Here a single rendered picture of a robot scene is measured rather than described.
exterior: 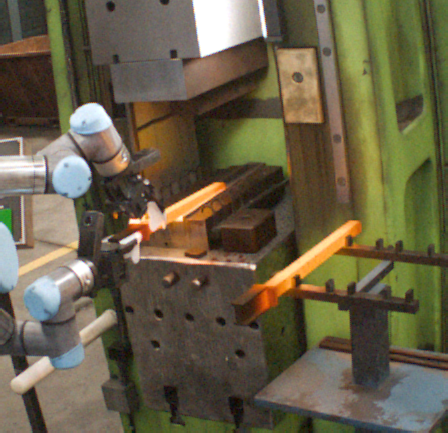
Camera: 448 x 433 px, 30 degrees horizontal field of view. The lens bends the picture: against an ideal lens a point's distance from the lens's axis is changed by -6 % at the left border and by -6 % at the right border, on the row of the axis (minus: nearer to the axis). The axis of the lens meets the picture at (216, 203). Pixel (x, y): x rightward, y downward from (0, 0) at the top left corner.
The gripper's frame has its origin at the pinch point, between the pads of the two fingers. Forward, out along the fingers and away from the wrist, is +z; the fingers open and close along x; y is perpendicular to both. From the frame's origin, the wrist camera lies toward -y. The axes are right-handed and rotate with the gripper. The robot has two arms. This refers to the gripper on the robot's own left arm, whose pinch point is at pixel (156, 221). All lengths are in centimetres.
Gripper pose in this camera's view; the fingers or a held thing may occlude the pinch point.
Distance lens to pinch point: 194.7
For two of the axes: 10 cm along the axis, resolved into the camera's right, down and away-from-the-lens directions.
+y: -3.6, 7.4, -5.7
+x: 8.7, 0.4, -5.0
